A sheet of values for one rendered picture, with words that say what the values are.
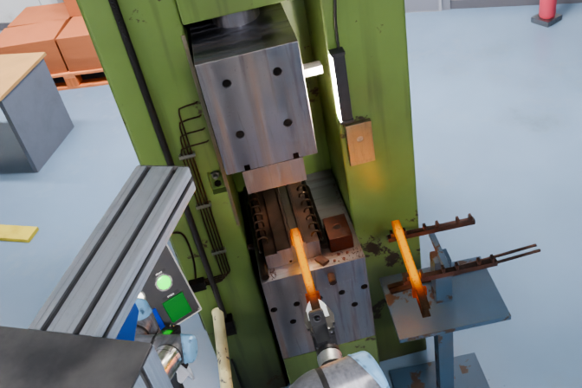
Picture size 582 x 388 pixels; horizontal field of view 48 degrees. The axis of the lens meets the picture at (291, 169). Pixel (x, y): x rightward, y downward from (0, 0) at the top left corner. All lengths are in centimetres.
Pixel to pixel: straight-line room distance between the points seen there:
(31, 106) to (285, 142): 327
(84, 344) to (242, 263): 176
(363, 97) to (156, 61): 68
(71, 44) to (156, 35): 392
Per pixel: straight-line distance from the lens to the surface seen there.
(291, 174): 210
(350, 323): 258
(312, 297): 210
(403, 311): 245
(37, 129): 511
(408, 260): 224
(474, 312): 244
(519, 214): 384
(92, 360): 78
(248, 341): 286
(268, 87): 192
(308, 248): 233
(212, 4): 194
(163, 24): 196
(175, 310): 221
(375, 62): 212
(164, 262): 219
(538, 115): 461
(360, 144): 225
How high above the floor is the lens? 259
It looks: 37 degrees down
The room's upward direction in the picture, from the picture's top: 12 degrees counter-clockwise
